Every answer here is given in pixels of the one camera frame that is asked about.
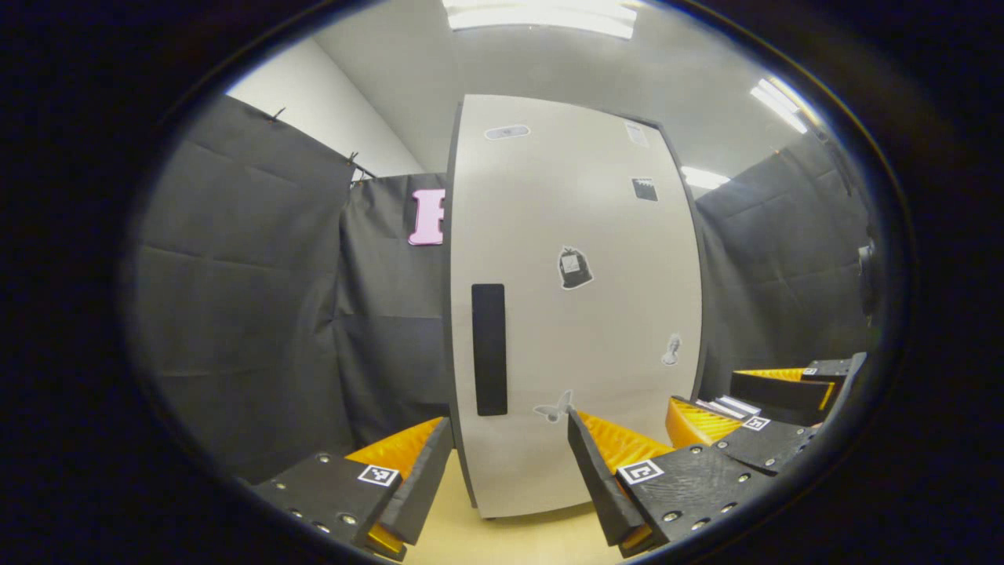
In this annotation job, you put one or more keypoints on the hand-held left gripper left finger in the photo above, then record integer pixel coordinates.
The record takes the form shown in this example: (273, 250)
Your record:
(420, 479)

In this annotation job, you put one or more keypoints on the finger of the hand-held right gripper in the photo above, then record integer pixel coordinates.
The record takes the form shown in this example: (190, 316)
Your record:
(776, 392)
(773, 446)

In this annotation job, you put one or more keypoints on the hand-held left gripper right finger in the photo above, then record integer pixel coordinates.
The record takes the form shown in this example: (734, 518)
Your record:
(600, 479)

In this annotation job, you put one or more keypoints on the pale spine book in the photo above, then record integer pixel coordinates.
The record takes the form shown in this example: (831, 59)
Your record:
(745, 403)

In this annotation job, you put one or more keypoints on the black backdrop cloth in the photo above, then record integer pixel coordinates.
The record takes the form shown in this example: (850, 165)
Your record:
(235, 314)

